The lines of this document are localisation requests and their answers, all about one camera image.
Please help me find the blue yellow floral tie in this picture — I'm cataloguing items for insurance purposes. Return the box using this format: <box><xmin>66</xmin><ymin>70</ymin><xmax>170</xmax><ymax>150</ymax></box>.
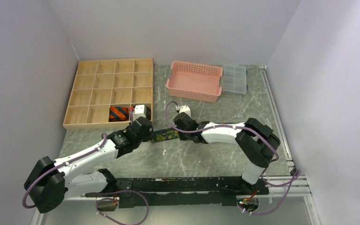
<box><xmin>152</xmin><ymin>128</ymin><xmax>179</xmax><ymax>142</ymax></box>

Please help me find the orange navy striped tie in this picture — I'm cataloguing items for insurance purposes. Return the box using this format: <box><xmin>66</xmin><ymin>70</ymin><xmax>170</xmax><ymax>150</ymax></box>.
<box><xmin>108</xmin><ymin>106</ymin><xmax>131</xmax><ymax>122</ymax></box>

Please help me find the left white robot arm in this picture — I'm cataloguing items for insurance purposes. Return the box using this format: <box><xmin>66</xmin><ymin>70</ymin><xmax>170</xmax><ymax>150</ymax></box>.
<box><xmin>22</xmin><ymin>117</ymin><xmax>153</xmax><ymax>213</ymax></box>

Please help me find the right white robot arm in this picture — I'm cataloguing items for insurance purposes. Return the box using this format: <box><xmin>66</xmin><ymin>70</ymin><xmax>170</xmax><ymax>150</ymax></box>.
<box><xmin>173</xmin><ymin>112</ymin><xmax>281</xmax><ymax>195</ymax></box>

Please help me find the dark rolled tie orange leaf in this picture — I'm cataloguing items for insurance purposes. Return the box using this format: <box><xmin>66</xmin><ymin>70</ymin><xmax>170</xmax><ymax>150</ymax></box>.
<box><xmin>145</xmin><ymin>105</ymin><xmax>151</xmax><ymax>120</ymax></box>

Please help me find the pink plastic basket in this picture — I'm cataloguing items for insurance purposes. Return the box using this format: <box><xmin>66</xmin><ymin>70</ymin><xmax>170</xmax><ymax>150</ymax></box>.
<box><xmin>166</xmin><ymin>61</ymin><xmax>223</xmax><ymax>103</ymax></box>

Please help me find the wooden compartment tray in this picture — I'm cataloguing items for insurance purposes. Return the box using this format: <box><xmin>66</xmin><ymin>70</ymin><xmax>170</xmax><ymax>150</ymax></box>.
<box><xmin>63</xmin><ymin>58</ymin><xmax>154</xmax><ymax>130</ymax></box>

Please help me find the clear plastic organizer box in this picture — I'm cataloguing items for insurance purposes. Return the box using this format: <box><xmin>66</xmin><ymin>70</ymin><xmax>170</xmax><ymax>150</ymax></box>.
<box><xmin>220</xmin><ymin>65</ymin><xmax>248</xmax><ymax>94</ymax></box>

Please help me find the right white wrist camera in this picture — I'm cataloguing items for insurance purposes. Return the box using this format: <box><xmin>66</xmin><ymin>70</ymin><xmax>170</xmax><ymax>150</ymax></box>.
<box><xmin>176</xmin><ymin>105</ymin><xmax>191</xmax><ymax>117</ymax></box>

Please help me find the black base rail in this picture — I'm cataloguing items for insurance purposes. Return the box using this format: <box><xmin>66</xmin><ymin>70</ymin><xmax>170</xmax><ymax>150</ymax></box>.
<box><xmin>85</xmin><ymin>175</ymin><xmax>269</xmax><ymax>209</ymax></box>

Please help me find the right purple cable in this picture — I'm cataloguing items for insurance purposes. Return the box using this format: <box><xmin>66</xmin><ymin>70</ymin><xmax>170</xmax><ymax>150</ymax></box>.
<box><xmin>164</xmin><ymin>101</ymin><xmax>302</xmax><ymax>217</ymax></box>

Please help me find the aluminium frame rail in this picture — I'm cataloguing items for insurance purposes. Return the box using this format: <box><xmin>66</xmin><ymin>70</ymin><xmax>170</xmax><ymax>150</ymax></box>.
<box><xmin>259</xmin><ymin>65</ymin><xmax>312</xmax><ymax>197</ymax></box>

